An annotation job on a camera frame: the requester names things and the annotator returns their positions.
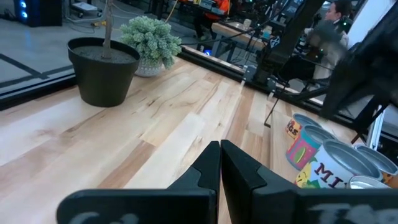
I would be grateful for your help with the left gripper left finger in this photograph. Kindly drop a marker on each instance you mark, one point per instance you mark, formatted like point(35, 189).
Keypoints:
point(199, 180)

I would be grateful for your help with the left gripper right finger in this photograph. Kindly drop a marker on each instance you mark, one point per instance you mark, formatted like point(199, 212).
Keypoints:
point(242, 180)

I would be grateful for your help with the teal and pink can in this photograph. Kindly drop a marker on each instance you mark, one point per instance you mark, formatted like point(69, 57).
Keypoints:
point(303, 152)

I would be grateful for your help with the orange pineapple rings can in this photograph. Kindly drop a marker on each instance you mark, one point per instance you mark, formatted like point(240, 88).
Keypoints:
point(293, 127)

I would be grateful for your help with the mixed fruit can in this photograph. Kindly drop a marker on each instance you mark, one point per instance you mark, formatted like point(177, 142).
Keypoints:
point(329, 171)

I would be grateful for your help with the tomatoes can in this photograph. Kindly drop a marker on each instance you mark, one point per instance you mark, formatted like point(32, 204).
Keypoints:
point(363, 183)

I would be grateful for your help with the yellow beans can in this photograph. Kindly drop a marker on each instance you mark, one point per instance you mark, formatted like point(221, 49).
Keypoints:
point(377, 160)

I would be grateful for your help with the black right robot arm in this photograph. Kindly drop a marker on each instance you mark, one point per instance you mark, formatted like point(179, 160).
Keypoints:
point(280, 46)

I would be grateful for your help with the wooden shelf with black legs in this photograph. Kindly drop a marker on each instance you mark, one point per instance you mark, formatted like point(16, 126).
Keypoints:
point(280, 149)

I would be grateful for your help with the leafy plant in black pot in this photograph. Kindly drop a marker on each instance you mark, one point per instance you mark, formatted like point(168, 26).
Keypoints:
point(102, 74)

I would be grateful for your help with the succulent in white pot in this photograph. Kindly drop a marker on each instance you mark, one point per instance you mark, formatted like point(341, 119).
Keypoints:
point(152, 43)

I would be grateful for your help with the wooden background table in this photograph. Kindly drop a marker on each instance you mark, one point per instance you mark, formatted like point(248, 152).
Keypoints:
point(230, 31)

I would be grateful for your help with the white cup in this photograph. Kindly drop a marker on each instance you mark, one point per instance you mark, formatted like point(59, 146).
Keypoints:
point(247, 24)

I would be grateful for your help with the person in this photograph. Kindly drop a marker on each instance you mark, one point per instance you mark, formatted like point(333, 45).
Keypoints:
point(337, 12)

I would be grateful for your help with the black computer tower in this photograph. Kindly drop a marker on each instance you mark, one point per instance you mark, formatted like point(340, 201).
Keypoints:
point(40, 12)

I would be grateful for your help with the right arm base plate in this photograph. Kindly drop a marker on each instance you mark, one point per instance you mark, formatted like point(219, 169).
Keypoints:
point(253, 73)

